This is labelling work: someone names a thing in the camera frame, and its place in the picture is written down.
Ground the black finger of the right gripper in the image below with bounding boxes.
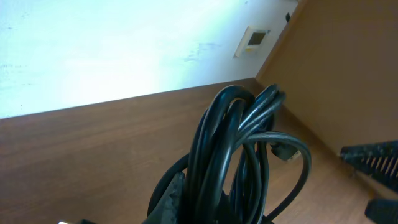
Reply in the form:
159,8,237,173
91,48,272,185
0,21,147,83
339,140,397,192
364,199,397,224

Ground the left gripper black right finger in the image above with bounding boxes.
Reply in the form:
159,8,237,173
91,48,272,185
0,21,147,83
216,191,241,224

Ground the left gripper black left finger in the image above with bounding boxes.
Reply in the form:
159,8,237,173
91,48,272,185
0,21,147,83
142,172,185,224

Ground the black HDMI cable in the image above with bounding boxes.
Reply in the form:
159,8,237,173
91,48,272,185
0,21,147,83
147,84,259,224

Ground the white wall control panel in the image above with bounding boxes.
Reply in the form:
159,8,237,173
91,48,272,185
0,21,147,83
233,26,271,58

